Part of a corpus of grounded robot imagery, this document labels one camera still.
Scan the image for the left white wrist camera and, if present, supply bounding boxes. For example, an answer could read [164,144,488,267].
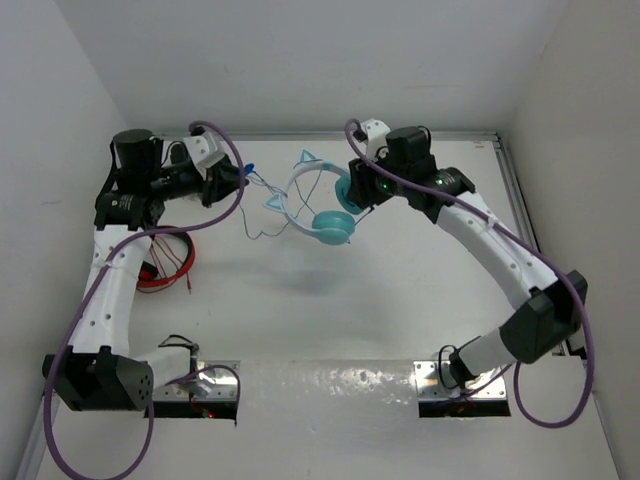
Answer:
[182,131,226,179]

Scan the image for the metal base plate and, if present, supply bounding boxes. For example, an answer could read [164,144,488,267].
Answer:
[153,360,240,402]
[413,359,510,401]

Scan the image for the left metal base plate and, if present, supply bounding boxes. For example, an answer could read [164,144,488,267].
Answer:
[153,360,240,402]

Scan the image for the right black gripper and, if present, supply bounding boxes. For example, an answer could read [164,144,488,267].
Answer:
[350,144,411,207]

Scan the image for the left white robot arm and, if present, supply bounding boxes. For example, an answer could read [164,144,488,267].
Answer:
[42,121,248,411]

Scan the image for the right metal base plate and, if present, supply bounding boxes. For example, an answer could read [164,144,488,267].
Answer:
[413,359,510,401]

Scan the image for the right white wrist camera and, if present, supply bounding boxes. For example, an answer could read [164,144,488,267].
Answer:
[353,119,391,161]

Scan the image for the purple cable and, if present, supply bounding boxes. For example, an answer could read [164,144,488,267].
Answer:
[42,120,247,476]
[344,117,593,429]

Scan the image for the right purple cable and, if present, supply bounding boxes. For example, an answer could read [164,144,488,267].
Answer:
[344,117,593,429]

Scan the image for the red headphones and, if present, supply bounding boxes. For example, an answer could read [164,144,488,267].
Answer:
[136,233,196,294]

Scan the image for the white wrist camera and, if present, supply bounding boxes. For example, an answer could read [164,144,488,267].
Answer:
[182,131,226,179]
[353,119,391,161]

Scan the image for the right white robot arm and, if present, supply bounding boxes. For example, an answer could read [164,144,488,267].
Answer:
[344,119,587,388]

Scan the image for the teal cat-ear headphones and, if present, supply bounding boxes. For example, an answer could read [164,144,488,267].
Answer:
[263,148,372,247]

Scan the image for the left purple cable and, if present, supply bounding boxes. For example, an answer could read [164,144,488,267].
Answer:
[42,120,247,476]

